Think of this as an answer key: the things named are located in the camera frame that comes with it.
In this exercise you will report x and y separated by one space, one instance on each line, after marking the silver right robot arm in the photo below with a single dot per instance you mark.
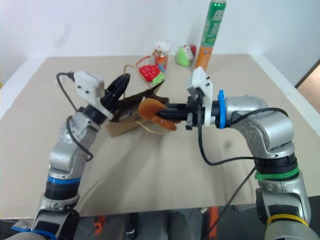
275 130

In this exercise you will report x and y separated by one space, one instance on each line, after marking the green and red plush toy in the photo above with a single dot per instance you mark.
183 56

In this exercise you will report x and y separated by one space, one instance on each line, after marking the brown paper bag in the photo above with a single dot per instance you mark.
125 125

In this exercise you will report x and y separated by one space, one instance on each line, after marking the red strawberry plush toy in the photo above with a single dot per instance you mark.
148 72

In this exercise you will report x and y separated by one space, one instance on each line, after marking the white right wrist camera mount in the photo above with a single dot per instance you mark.
203 86

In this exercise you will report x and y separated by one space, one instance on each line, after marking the small orange clamp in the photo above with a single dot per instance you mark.
99 225

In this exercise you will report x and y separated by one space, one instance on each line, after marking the tall green and orange tube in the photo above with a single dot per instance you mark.
211 30

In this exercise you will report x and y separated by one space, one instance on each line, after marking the white plush toy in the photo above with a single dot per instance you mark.
162 46

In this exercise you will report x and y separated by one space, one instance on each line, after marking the brown door panel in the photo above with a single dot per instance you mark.
310 87

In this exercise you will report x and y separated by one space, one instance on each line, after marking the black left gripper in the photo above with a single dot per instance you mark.
110 98

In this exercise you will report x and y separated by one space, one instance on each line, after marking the colourful printed drink can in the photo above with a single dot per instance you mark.
161 62

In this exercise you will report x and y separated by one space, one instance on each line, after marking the orange plush toy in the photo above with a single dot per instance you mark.
147 107

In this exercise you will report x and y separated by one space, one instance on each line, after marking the tall orange strip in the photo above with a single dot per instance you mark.
213 222

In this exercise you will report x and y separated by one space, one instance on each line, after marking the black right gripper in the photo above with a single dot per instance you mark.
193 113

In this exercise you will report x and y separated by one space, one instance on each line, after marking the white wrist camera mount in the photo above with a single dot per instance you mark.
87 83
203 86

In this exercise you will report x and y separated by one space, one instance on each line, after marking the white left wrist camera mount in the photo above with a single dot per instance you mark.
87 83

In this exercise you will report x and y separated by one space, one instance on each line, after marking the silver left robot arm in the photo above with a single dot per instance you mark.
65 152

